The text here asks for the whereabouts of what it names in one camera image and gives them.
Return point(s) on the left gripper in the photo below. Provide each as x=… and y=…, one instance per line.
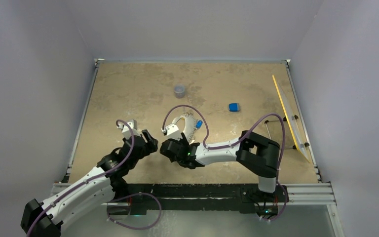
x=150, y=146

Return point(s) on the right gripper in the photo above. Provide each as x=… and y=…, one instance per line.
x=183, y=139

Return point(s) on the metal key organizer plate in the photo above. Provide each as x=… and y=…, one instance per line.
x=189, y=128

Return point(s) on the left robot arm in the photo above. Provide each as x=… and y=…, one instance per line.
x=103, y=183

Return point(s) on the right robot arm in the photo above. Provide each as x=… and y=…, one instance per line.
x=257, y=153

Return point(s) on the blue key tag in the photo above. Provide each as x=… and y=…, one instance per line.
x=199, y=124

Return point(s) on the small grey cup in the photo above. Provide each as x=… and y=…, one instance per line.
x=179, y=91

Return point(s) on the blue eraser block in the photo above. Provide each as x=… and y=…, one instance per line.
x=234, y=107

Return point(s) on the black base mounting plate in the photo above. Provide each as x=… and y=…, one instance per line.
x=138, y=199

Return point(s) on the yellow wooden stick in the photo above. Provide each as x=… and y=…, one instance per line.
x=286, y=108

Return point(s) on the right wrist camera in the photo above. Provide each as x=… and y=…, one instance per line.
x=171, y=131

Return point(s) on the black wire stand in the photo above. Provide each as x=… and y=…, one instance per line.
x=274, y=132

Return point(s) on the aluminium frame rail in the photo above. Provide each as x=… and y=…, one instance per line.
x=298, y=194

